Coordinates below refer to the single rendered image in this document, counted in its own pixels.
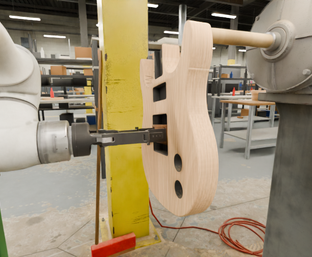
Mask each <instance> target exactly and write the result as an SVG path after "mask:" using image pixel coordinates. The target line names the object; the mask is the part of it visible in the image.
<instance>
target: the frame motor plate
mask: <svg viewBox="0 0 312 257"><path fill-rule="evenodd" d="M258 101H267V102H280V103H287V104H301V105H312V94H293V93H266V92H259V93H258Z"/></svg>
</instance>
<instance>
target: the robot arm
mask: <svg viewBox="0 0 312 257"><path fill-rule="evenodd" d="M40 95H41V74H40V68H39V65H38V62H37V60H36V59H35V57H34V56H33V54H32V53H31V52H30V51H29V50H27V49H26V48H25V47H23V46H21V45H18V44H14V43H13V41H12V39H11V37H10V35H9V34H8V32H7V30H6V29H5V28H4V26H3V25H2V24H1V23H0V172H7V171H15V170H21V169H26V168H29V167H32V166H35V165H39V164H48V163H56V162H62V161H69V160H70V159H71V155H73V156H74V157H84V156H89V155H91V145H99V147H107V146H117V145H125V144H139V143H147V145H150V143H151V142H163V141H166V129H165V128H160V129H155V128H138V127H135V130H134V129H131V130H123V131H118V130H102V129H100V130H98V132H97V133H91V134H90V127H89V123H87V122H82V123H72V124H71V126H69V123H68V121H67V120H56V121H46V120H45V121H39V120H38V107H39V104H40Z"/></svg>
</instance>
